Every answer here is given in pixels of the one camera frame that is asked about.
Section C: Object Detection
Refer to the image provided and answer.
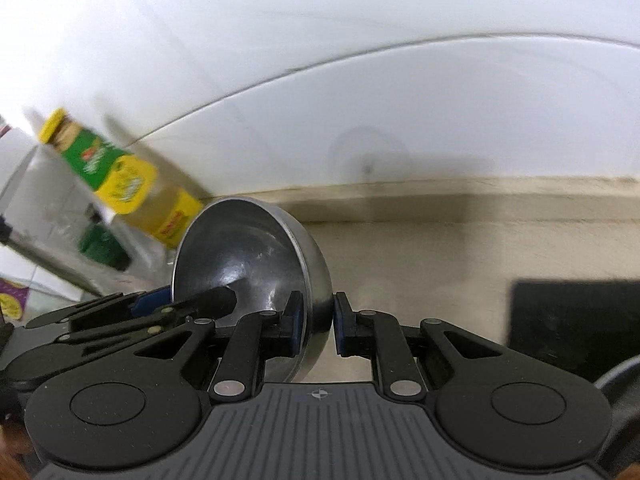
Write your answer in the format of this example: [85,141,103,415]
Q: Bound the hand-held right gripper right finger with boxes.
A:
[333,291,507,404]

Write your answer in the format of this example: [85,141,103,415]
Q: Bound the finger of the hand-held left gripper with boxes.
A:
[24,285,174,333]
[56,286,239,357]

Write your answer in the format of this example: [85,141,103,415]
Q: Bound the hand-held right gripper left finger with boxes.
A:
[125,291,305,404]

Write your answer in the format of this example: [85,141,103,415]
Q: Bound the steel bowl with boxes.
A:
[171,197,334,383]

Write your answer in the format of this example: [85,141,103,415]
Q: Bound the gold cap purple label bottle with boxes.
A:
[0,280,31,322]

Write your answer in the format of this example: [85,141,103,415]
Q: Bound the dark green container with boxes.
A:
[77,222,132,272]

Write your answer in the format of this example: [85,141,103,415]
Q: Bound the yellow cap green label bottle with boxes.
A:
[39,108,207,249]

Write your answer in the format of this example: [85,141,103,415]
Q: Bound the white two-tier spice rack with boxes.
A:
[0,125,121,301]

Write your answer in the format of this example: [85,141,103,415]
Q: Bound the black gas stove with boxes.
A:
[509,280,640,361]

